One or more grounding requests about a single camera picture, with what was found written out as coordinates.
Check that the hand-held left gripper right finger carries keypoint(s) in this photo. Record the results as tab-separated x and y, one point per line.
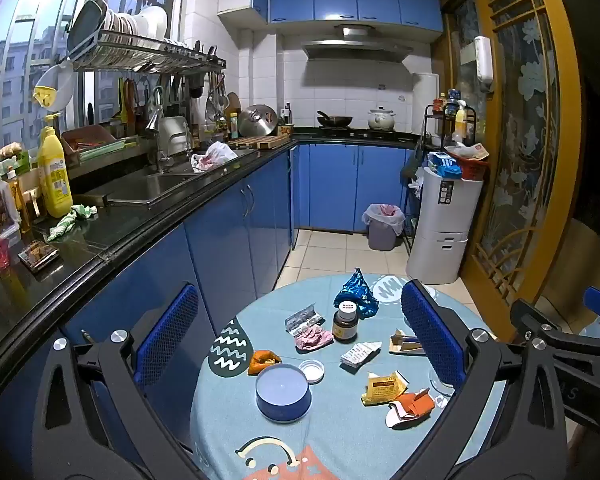
430	335

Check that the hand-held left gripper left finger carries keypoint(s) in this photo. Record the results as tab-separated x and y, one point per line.
167	335

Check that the torn blue white carton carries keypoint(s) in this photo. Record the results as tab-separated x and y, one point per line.
402	345

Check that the torn orange white carton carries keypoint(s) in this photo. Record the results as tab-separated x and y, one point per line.
415	405

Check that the yellow packet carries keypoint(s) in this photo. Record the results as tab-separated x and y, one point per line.
382	389

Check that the white printed paper wrapper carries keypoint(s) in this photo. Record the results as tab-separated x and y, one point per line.
357	355

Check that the brown medicine bottle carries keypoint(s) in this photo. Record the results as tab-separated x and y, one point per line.
345	327

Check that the blue foil wrapper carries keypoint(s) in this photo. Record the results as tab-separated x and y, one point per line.
355	292

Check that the orange wrapper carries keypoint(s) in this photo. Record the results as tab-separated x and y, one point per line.
262	360

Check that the pink wrapper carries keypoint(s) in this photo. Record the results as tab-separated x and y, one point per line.
312	338

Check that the white round lid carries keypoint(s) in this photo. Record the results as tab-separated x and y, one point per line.
311	371

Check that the blue round bowl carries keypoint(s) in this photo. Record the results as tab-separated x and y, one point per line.
282	395

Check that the grey foil wrapper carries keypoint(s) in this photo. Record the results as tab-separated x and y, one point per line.
300	320

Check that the grey trash can with bag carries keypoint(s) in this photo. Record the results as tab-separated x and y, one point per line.
382	235

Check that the white storage cabinet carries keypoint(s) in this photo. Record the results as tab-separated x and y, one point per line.
440	240

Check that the blue kitchen base cabinets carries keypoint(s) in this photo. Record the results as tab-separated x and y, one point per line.
230	225

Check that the wooden door with glass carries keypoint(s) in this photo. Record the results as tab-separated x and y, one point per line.
567	160

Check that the steel sink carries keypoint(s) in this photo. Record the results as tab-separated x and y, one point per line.
145	187

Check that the green cloth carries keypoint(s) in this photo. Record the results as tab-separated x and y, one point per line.
70	220

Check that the small dark tin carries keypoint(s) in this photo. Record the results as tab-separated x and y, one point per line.
39	256

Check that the red plastic basket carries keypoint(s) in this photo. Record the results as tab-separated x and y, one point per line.
472	167

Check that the blue snack packet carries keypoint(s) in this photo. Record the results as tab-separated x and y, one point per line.
442	164

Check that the red wrapper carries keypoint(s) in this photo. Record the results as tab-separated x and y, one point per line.
0	255

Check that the white plastic bag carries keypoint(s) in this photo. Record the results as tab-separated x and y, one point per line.
217	152

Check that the yellow detergent bottle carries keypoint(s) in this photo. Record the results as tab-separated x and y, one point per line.
55	175

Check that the steel faucet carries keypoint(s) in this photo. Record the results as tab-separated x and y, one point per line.
158	135

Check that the black metal shelf rack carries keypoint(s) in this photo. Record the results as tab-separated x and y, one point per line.
424	127

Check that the yellow spray bottle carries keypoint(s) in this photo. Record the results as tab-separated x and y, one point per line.
460	122

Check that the wooden cutting board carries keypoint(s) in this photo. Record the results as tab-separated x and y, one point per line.
260	142

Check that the white clay pot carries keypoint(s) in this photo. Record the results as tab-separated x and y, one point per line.
381	120

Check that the steel pot lid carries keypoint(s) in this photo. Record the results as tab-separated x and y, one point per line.
257	120

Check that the black wok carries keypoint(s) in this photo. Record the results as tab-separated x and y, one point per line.
336	121

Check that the hanging kitchen utensils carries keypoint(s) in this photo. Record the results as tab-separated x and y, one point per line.
215	95

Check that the white yellow colander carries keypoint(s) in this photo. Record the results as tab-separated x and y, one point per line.
57	82

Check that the steel range hood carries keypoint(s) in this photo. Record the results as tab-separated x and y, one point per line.
357	50

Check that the dish rack with dishes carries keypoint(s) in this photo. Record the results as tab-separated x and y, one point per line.
130	42

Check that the kitchen window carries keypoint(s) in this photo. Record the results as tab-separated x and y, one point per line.
20	50

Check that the white wall dispenser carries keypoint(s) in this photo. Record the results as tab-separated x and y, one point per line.
483	62

